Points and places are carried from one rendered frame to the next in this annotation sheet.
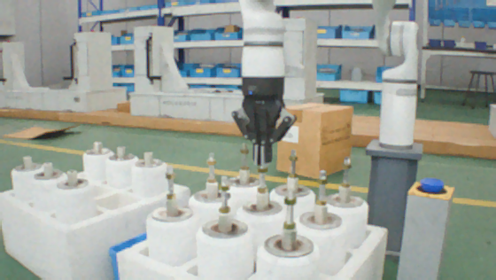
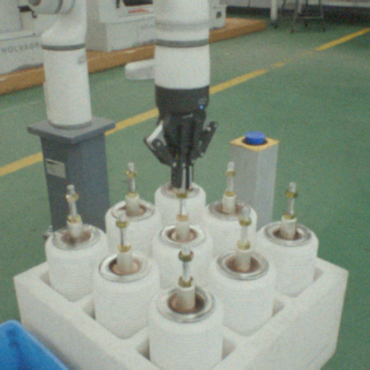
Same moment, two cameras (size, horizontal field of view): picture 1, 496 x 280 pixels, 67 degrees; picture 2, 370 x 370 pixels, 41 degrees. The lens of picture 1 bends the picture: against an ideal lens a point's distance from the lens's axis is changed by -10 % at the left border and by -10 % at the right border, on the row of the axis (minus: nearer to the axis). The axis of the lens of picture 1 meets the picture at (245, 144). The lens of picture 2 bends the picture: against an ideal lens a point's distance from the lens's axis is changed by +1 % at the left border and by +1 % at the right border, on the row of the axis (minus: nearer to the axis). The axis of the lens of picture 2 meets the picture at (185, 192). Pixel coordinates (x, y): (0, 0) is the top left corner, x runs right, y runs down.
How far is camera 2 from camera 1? 0.88 m
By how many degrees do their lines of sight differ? 76
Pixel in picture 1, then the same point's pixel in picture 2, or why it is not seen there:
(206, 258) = (267, 299)
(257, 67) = (206, 73)
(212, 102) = not seen: outside the picture
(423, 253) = (267, 192)
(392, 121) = (79, 97)
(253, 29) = (203, 23)
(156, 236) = (215, 334)
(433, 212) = (271, 156)
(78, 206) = not seen: outside the picture
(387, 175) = (90, 157)
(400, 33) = not seen: outside the picture
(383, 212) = (94, 197)
